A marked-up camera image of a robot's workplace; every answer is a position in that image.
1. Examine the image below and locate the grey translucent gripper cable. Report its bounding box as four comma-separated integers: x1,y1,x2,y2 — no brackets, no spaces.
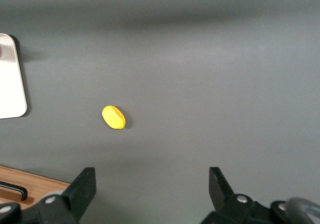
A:
283,197,320,224

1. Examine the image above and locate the white rectangular tray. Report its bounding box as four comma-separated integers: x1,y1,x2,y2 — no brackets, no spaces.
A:
0,33,28,120

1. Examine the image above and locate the wooden drawer front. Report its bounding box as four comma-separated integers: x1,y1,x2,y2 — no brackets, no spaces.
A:
0,170,68,210

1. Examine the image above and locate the yellow oval sponge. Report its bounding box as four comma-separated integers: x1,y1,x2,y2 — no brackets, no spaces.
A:
101,105,127,130

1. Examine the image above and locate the black drawer handle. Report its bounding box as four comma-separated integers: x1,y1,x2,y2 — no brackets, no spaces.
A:
0,181,28,202

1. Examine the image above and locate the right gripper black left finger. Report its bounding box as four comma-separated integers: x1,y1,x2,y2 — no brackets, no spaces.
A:
27,167,97,224

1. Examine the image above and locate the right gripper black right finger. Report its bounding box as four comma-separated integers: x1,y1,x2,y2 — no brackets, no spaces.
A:
201,167,273,224

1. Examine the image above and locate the wooden drawer cabinet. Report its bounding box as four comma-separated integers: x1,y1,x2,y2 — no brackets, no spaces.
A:
0,164,71,211

